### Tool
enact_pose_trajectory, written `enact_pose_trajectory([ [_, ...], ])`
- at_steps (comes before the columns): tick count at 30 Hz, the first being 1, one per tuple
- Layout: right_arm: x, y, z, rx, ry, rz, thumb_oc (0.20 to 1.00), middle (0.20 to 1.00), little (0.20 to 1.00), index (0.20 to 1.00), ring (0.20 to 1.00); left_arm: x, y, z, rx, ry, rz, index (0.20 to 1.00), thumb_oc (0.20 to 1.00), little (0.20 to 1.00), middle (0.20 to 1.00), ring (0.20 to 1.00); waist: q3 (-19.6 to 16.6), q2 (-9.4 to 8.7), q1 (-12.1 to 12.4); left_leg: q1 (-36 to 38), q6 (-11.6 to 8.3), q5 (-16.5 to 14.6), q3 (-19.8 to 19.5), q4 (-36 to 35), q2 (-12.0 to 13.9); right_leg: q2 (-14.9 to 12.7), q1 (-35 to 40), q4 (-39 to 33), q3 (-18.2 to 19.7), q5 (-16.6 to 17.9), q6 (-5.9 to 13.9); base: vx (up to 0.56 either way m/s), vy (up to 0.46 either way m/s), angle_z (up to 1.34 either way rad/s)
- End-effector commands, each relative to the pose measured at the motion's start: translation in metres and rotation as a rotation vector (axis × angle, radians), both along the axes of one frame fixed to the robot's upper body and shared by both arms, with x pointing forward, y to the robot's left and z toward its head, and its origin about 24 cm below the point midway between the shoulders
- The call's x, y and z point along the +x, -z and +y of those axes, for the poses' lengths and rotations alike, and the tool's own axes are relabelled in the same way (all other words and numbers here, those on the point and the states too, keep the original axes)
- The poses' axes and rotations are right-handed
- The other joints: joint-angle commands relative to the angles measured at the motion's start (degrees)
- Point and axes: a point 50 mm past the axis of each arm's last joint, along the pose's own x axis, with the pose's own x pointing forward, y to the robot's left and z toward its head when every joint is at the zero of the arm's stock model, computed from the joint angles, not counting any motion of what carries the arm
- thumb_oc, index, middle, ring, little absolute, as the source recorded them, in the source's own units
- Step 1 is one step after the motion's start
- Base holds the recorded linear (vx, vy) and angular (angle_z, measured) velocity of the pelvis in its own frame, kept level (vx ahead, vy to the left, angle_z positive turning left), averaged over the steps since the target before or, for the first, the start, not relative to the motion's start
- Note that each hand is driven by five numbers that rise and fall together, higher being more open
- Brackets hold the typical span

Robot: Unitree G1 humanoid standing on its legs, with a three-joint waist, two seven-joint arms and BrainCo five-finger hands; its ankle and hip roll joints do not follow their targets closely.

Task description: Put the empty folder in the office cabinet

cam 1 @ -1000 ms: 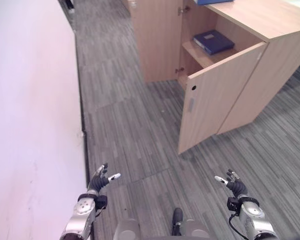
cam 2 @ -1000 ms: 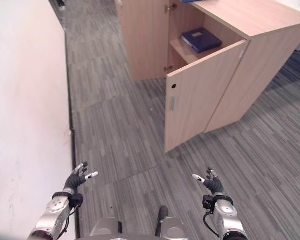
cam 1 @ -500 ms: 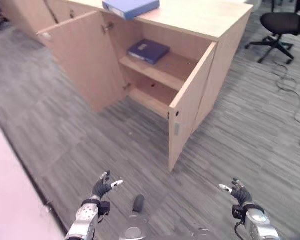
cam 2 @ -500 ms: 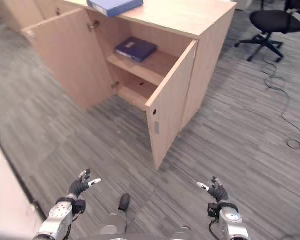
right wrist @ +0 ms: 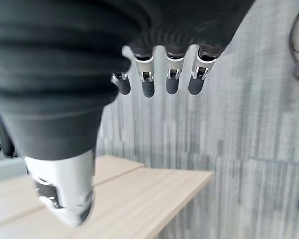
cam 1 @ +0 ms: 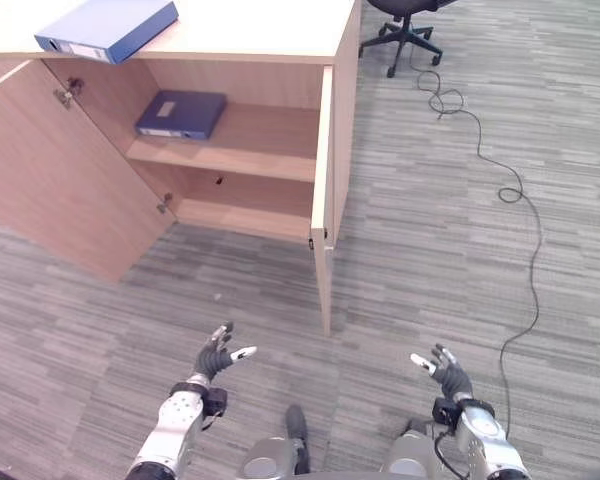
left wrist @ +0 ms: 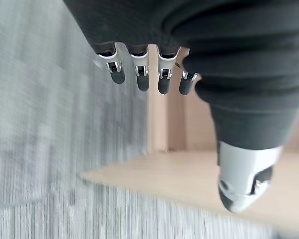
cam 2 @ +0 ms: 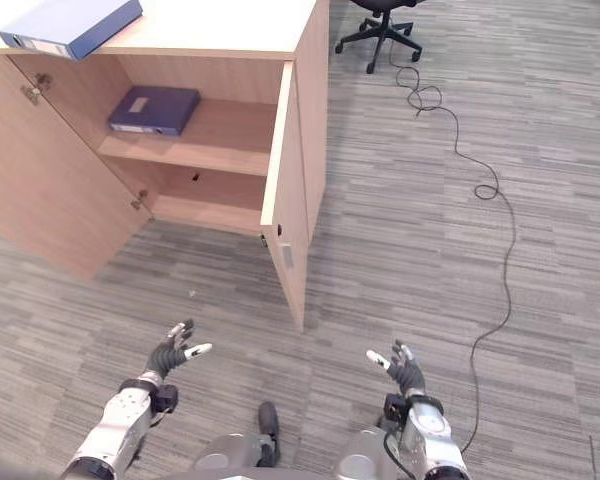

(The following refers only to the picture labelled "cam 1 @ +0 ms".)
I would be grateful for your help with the silver robot leg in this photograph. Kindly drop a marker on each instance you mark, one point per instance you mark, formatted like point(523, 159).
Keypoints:
point(280, 445)
point(411, 450)

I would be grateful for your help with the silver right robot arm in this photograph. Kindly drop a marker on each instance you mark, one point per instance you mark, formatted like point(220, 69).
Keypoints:
point(481, 438)

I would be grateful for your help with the wooden office cabinet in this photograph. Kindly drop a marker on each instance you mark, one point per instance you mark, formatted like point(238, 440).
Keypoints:
point(212, 112)

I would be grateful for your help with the wide wooden cabinet door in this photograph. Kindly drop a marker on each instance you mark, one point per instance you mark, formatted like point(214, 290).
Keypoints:
point(65, 165)

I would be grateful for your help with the narrow wooden cabinet door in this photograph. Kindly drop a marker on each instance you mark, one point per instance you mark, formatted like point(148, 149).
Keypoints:
point(324, 200)

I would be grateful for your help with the blue lever arch folder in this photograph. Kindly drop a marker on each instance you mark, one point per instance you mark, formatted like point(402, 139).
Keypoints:
point(108, 29)

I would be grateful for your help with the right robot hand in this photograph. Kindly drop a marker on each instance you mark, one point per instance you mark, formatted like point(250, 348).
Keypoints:
point(452, 376)

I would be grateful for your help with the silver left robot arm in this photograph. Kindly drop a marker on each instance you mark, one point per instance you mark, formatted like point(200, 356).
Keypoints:
point(177, 428)

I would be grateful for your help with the wooden cabinet shelf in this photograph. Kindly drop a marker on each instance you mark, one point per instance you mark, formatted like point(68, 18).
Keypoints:
point(230, 145)

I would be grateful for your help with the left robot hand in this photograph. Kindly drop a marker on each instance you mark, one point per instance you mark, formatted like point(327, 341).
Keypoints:
point(213, 358)

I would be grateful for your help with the black office chair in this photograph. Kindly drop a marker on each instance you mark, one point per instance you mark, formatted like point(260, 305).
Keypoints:
point(405, 31)

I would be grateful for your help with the silver left robot leg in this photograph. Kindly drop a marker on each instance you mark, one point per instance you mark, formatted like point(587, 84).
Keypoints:
point(280, 445)

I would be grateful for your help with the silver right robot leg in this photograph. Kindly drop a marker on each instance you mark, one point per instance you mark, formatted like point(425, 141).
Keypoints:
point(411, 450)

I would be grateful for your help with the dark blue binder folder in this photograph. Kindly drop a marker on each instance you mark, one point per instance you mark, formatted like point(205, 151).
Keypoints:
point(181, 114)

